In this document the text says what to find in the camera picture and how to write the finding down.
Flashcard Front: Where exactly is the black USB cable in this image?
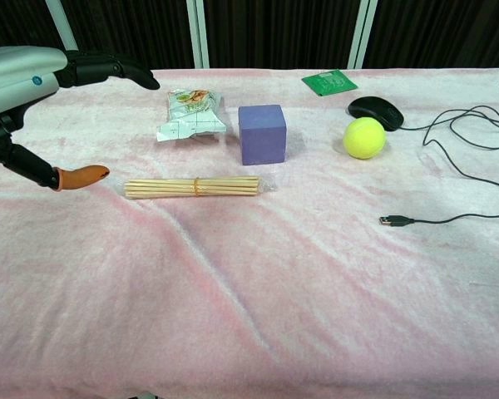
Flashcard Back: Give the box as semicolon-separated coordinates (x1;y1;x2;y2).
378;105;499;229

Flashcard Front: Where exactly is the black curtain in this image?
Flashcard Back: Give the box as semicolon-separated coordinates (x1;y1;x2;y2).
0;0;499;72

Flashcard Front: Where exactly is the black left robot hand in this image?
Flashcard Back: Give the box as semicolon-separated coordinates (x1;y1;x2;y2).
0;49;161;193

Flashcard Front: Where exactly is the black computer mouse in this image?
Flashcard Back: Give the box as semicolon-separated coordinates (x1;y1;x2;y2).
347;96;405;132

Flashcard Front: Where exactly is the yellow tennis ball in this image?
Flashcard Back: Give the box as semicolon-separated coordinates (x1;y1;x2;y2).
342;116;387;160

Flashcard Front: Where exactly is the slanted white frame post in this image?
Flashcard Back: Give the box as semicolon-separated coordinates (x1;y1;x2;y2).
44;0;79;52

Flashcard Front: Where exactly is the wrapped wooden stick bundle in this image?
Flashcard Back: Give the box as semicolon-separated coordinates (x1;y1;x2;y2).
116;175;278;200

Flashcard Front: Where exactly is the wide white frame post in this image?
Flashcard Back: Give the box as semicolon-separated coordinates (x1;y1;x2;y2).
185;0;211;70

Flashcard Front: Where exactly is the pink fluffy blanket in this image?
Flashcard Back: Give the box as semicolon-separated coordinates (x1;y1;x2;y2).
0;66;499;399

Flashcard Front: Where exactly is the pale green snack bag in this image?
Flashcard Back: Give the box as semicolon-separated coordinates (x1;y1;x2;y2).
156;88;228;144

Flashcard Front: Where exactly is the purple foam cube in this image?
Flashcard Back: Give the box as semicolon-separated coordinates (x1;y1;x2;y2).
237;104;288;167

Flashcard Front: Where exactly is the green circuit board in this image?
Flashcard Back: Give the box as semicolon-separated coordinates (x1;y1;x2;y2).
301;68;358;97

